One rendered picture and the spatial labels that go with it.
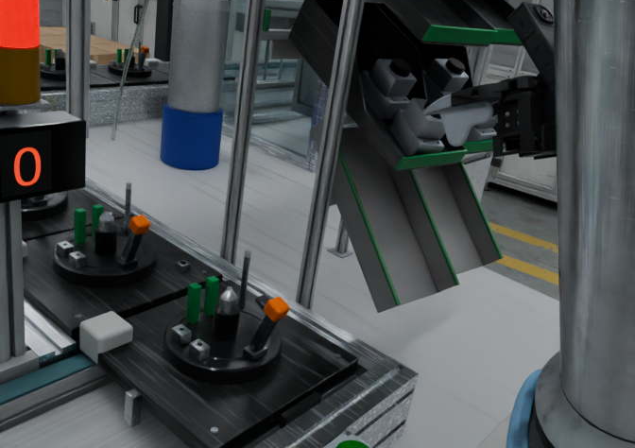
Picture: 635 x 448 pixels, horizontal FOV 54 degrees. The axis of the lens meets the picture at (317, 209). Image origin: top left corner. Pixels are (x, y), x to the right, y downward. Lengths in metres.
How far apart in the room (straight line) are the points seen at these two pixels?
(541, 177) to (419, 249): 3.79
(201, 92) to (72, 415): 1.01
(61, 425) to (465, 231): 0.67
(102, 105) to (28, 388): 1.32
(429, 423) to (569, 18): 0.71
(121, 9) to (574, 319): 6.88
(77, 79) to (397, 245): 1.12
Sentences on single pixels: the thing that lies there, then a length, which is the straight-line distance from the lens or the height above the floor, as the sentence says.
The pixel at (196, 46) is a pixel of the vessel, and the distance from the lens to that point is 1.58.
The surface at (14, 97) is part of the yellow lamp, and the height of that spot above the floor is 1.27.
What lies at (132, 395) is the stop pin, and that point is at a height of 0.97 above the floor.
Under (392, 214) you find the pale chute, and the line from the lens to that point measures 0.94.
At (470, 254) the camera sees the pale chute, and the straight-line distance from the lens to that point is 1.06.
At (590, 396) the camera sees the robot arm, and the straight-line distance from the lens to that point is 0.37.
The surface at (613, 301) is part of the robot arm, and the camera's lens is 0.32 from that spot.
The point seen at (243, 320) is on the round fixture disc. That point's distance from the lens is 0.80.
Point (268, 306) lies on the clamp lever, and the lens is 0.68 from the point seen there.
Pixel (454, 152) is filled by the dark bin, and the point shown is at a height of 1.21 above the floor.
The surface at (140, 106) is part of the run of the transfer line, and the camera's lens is 2.05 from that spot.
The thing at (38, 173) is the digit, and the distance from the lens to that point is 0.65.
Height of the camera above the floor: 1.42
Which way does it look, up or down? 22 degrees down
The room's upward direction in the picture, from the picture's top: 9 degrees clockwise
